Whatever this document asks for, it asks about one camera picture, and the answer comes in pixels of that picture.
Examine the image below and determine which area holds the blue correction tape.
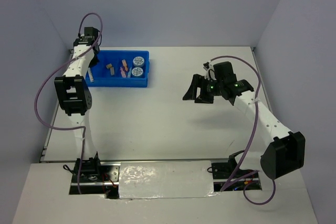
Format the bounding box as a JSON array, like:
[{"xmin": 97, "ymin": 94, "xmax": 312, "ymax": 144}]
[{"xmin": 127, "ymin": 68, "xmax": 132, "ymax": 78}]

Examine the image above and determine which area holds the blue slime jar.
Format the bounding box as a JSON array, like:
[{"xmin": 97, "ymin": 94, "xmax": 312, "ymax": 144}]
[
  {"xmin": 131, "ymin": 67, "xmax": 145, "ymax": 78},
  {"xmin": 132, "ymin": 56, "xmax": 145, "ymax": 68}
]

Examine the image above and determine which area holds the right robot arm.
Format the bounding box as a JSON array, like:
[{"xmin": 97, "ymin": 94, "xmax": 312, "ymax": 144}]
[{"xmin": 182, "ymin": 61, "xmax": 306, "ymax": 179}]

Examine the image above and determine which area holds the pink correction tape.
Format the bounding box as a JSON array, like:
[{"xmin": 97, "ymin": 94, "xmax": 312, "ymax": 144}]
[{"xmin": 120, "ymin": 67, "xmax": 127, "ymax": 78}]

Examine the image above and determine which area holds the blue compartment bin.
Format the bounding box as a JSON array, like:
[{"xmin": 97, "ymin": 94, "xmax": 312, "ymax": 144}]
[{"xmin": 86, "ymin": 50, "xmax": 150, "ymax": 88}]

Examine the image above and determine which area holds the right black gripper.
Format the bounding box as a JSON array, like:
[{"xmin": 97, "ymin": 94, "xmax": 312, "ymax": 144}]
[{"xmin": 182, "ymin": 73, "xmax": 224, "ymax": 104}]

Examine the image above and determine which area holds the orange correction tape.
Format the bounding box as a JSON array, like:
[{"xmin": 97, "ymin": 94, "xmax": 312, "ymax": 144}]
[{"xmin": 121, "ymin": 59, "xmax": 129, "ymax": 72}]

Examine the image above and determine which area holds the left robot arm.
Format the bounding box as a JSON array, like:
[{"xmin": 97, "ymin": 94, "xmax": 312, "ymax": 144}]
[{"xmin": 54, "ymin": 27, "xmax": 103, "ymax": 182}]

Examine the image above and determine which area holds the blue white marker pen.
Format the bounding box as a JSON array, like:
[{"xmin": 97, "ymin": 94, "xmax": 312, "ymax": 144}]
[{"xmin": 88, "ymin": 68, "xmax": 94, "ymax": 83}]

